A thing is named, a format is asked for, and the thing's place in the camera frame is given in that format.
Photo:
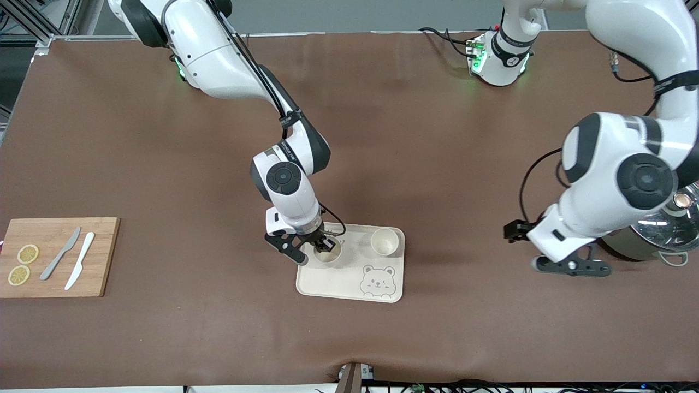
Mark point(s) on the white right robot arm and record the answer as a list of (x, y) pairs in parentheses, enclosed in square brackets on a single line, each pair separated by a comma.
[(218, 65)]

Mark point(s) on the aluminium frame profile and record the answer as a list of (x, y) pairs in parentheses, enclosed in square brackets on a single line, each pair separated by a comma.
[(38, 24)]

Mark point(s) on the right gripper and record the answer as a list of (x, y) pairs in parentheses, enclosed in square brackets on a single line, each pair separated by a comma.
[(315, 238)]

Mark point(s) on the white IKEA cup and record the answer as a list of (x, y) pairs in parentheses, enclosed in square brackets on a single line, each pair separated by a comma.
[(384, 242), (329, 255)]

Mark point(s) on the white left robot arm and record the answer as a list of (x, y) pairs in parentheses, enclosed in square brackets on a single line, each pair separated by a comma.
[(628, 180)]

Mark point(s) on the wooden cutting board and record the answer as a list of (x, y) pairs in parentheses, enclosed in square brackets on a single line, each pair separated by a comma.
[(54, 273)]

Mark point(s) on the grey electric pot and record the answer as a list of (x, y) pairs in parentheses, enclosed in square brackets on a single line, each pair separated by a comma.
[(633, 248)]

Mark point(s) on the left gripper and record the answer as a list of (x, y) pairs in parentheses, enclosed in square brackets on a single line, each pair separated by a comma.
[(517, 230)]

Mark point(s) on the cream bear print tray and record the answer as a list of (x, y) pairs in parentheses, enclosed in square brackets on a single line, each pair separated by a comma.
[(349, 281)]

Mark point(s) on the grey plastic knife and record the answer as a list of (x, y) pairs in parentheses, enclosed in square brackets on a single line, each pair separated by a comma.
[(60, 254)]

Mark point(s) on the yellow lemon slice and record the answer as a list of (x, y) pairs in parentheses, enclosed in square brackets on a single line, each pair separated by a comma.
[(19, 275), (28, 254)]

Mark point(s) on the glass pot lid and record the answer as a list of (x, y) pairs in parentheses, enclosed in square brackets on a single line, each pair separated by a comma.
[(677, 226)]

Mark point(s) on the white plastic knife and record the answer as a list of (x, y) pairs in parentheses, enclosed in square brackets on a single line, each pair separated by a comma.
[(82, 256)]

